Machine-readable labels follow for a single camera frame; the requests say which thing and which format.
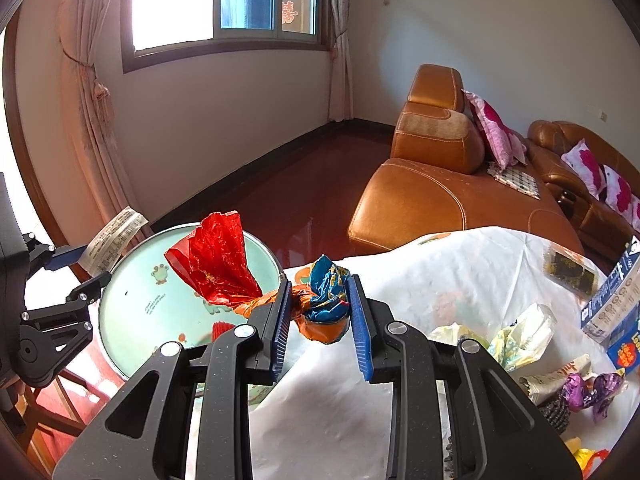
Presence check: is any pink right curtain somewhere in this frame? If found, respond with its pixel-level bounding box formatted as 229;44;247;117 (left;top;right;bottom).
329;0;354;122

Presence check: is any pink white pillow right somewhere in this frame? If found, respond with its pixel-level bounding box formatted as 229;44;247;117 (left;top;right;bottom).
631;195;640;232

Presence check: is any beige orange paper wrapper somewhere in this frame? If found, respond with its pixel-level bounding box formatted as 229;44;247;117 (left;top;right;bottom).
518;353;592;405

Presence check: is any pink white pillow left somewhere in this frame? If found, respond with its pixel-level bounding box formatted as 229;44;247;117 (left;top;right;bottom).
561;139;605;198

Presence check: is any tall white milk carton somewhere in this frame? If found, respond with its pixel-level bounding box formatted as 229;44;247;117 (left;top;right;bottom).
580;236;639;344

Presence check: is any pink pillow on chaise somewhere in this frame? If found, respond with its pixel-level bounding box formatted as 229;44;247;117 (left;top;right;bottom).
463;90;526;171

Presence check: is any checkered cloth on sofa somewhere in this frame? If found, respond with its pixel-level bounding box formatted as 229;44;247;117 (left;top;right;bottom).
487;162;540;200

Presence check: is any brown leather chaise sofa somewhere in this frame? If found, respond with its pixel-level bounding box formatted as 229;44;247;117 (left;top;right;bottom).
347;64;584;254

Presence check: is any pink white pillow middle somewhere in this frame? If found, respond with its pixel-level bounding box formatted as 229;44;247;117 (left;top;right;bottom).
603;165;634;223

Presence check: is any purple foil wrapper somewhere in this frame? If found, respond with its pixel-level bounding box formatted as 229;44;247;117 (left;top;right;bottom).
560;368;626;424

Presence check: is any white orange-print tablecloth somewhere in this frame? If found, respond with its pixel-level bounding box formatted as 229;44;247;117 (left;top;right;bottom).
184;224;640;480

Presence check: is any teal cartoon trash bin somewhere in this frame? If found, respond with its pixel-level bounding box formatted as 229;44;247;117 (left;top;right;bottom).
96;221;286;409

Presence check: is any black foam fruit net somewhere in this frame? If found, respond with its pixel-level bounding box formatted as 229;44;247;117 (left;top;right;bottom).
538;394;570;434

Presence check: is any brown leather back sofa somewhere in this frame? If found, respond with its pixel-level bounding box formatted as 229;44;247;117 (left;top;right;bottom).
527;120;639;263

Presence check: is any red orange blue wrapper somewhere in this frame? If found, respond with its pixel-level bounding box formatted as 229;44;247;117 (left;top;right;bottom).
165;211;350;344

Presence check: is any seaweed snack packet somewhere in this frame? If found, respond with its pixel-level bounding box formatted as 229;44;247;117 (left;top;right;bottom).
544;248;598;299

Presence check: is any white yellow plastic bag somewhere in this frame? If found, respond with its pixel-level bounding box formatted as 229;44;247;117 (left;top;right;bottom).
428;304;558;373

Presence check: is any red foam fruit net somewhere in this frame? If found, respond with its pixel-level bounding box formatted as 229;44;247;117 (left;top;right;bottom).
212;321;235;341

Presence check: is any wooden chair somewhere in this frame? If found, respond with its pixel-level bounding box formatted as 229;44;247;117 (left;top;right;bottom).
1;368;124;479

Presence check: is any white paper receipt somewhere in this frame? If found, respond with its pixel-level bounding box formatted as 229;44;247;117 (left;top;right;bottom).
78;206;148;278

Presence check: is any pink white pillow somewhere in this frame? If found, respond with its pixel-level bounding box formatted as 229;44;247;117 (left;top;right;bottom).
561;139;605;198
603;165;634;223
631;195;640;232

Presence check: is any window with dark frame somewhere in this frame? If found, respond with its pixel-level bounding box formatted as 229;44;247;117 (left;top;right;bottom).
119;0;329;73

